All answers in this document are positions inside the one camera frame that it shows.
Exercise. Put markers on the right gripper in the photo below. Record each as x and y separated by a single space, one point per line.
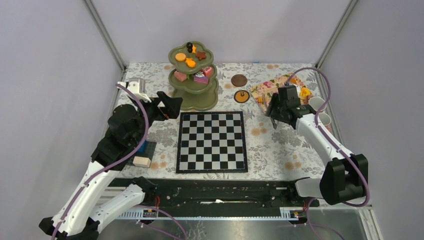
271 110

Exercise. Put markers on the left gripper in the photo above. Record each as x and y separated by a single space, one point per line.
172 107

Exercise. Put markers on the pink swirl roll cake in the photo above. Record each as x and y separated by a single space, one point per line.
180 76

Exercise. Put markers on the green three-tier dessert stand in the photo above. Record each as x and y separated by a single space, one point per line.
196 96

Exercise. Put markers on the purple cake slice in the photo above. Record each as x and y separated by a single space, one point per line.
200 78

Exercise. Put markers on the orange round pastry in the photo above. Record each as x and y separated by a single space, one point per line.
180 57

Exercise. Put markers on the pink cake slice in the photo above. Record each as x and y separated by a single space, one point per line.
207 71

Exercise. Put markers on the brown star cookie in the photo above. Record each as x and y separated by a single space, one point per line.
200 55

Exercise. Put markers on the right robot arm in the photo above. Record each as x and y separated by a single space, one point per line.
345 177

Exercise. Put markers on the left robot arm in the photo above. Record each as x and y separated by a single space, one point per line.
80 218

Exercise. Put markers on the yellow frosted donut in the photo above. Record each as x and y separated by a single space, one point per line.
304 93

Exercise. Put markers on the large pink mug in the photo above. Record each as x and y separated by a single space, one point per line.
317 103

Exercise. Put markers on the small pink mug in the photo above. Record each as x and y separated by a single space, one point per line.
324 118

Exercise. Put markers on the orange smiley face coaster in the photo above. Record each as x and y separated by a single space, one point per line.
241 96

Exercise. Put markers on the blue lego brick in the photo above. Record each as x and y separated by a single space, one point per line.
142 147

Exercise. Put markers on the grey lego baseplate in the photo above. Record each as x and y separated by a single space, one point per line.
149 151

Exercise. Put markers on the dark brown round coaster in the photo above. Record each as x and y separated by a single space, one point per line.
239 80

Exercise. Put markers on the black white chessboard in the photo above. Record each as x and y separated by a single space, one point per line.
211 142

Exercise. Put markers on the wooden block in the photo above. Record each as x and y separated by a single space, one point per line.
143 162

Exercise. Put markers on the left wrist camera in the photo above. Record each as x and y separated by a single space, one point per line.
136 86

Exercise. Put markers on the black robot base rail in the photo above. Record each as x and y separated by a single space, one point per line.
245 199

